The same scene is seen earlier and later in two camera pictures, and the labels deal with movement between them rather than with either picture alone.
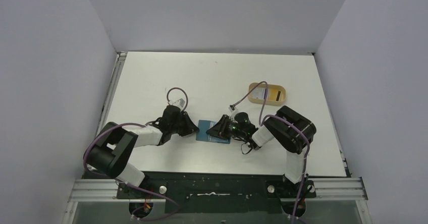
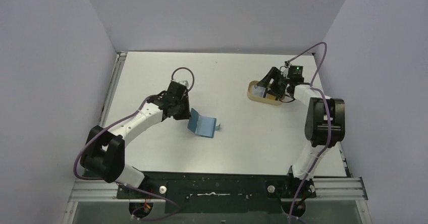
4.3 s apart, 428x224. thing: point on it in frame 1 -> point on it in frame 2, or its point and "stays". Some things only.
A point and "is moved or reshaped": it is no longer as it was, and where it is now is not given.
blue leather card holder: [202, 135] is moved or reshaped
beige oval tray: [275, 95] stays
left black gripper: [190, 127] -> [186, 115]
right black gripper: [224, 126] -> [279, 85]
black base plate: [253, 192] stays
